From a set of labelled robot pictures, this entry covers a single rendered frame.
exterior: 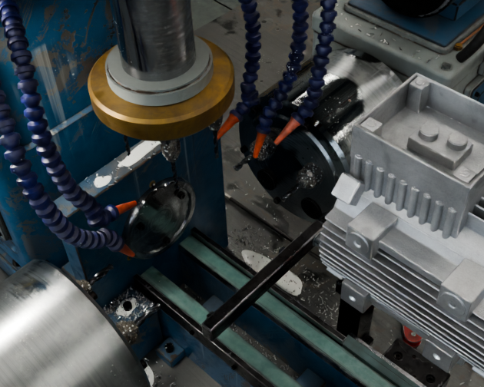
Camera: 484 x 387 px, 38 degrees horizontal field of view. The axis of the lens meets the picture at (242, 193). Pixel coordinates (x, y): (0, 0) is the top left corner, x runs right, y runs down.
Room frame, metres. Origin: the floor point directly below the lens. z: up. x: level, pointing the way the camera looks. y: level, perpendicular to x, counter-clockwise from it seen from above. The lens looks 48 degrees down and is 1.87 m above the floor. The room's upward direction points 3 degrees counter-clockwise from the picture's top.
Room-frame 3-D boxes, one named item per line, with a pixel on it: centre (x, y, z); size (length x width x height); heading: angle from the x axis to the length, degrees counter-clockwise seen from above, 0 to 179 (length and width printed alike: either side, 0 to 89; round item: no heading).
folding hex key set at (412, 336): (0.65, -0.28, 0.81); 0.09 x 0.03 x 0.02; 172
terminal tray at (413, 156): (0.46, -0.18, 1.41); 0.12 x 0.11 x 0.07; 45
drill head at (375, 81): (0.91, -0.17, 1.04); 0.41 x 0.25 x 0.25; 135
